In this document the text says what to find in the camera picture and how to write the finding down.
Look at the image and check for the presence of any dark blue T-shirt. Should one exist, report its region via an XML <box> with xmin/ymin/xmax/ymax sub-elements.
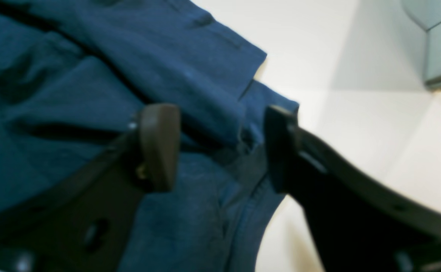
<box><xmin>0</xmin><ymin>0</ymin><xmax>299</xmax><ymax>272</ymax></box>

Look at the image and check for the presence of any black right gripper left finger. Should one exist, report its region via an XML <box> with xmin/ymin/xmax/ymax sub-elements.
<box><xmin>0</xmin><ymin>104</ymin><xmax>181</xmax><ymax>272</ymax></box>

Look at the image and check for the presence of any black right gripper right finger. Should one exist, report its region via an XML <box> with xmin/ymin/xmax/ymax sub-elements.
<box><xmin>264</xmin><ymin>106</ymin><xmax>441</xmax><ymax>272</ymax></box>

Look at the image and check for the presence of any grey tray at table edge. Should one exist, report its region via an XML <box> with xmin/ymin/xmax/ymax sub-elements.
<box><xmin>401</xmin><ymin>0</ymin><xmax>441</xmax><ymax>91</ymax></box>

